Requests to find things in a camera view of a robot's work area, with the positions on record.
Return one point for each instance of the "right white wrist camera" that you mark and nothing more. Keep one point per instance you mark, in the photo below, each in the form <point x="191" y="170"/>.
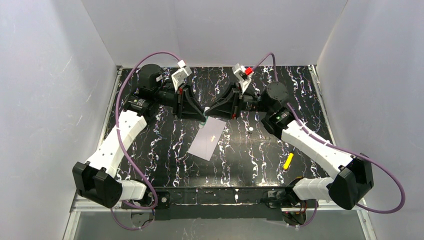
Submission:
<point x="244" y="76"/>

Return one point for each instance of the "aluminium frame rail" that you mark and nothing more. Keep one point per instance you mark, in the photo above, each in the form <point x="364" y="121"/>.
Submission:
<point x="242" y="158"/>

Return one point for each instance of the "yellow handled screwdriver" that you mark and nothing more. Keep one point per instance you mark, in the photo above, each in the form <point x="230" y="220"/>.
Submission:
<point x="289" y="159"/>

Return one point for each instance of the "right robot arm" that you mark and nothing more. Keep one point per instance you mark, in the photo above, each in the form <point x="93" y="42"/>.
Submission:
<point x="349" y="177"/>

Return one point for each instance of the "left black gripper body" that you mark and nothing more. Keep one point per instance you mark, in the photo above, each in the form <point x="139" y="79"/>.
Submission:
<point x="179" y="103"/>

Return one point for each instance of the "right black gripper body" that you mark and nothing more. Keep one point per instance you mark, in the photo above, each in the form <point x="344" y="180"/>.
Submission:
<point x="236" y="102"/>

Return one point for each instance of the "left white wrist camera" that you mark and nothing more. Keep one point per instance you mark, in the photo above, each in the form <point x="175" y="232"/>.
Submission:
<point x="180" y="75"/>

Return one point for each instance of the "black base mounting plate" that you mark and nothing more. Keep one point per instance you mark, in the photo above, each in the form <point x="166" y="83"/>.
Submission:
<point x="215" y="202"/>

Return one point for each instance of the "green white glue stick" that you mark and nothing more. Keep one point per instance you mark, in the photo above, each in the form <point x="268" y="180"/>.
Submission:
<point x="203" y="123"/>

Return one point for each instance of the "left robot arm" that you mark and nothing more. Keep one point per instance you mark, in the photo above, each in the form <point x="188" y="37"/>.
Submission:
<point x="95" y="178"/>

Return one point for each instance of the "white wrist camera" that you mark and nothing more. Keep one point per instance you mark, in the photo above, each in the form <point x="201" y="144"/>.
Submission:
<point x="180" y="75"/>
<point x="244" y="76"/>

